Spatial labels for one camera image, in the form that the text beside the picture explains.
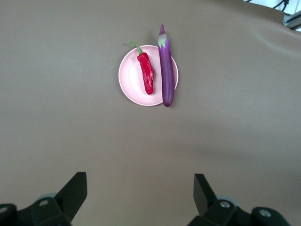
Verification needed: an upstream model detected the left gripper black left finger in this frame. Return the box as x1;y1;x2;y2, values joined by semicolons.
0;171;88;226

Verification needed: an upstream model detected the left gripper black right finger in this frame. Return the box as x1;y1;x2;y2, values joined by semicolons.
188;173;289;226

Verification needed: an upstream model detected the purple eggplant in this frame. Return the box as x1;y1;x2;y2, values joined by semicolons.
157;24;175;108

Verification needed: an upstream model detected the red chili pepper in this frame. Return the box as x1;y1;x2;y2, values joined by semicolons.
129;41;156;96

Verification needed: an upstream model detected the brown table mat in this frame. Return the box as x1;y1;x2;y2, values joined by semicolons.
0;0;301;226

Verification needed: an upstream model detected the pink round plate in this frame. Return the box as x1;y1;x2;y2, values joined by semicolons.
118;45;179;106

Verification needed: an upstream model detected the black background cable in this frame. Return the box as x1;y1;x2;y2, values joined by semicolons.
274;0;291;11

